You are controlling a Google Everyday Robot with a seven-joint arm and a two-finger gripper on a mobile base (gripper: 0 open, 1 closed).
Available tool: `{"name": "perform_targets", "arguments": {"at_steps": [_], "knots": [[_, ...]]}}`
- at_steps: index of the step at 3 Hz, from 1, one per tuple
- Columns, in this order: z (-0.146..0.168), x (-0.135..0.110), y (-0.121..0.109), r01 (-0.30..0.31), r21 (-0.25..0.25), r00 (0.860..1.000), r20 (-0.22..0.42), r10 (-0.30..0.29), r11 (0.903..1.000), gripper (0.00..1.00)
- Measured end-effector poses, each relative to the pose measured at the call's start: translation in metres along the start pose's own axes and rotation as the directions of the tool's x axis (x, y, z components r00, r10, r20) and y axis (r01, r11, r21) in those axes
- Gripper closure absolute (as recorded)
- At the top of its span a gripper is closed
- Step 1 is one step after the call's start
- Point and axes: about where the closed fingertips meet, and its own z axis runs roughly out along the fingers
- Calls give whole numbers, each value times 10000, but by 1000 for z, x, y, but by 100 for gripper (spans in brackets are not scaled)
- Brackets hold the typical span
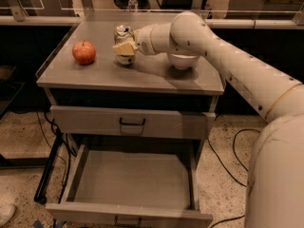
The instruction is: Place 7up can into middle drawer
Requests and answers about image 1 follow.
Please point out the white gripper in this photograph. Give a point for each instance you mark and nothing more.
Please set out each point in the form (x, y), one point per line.
(143, 41)

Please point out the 7up can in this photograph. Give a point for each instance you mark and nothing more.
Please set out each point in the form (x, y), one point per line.
(121, 34)

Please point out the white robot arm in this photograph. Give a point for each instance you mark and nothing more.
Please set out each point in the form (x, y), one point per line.
(275, 183)

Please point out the grey drawer cabinet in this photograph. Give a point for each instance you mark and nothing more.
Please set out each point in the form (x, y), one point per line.
(150, 83)

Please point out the closed grey upper drawer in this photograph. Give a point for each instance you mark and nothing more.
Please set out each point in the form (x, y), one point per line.
(133, 122)

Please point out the open grey lower drawer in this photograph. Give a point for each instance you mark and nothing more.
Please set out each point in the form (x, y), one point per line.
(129, 188)

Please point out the red apple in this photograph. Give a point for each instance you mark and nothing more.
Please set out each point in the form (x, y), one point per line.
(84, 52)

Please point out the clear plastic water bottle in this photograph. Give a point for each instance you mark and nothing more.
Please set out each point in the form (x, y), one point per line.
(132, 5)

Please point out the white bowl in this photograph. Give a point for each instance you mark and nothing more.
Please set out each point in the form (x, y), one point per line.
(182, 62)

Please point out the white shoe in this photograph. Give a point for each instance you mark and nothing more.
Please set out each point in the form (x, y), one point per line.
(7, 211)

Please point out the white horizontal rail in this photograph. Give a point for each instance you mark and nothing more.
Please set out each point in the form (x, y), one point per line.
(252, 24)

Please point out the black table leg frame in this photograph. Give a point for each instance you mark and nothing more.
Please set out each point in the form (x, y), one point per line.
(40, 195)

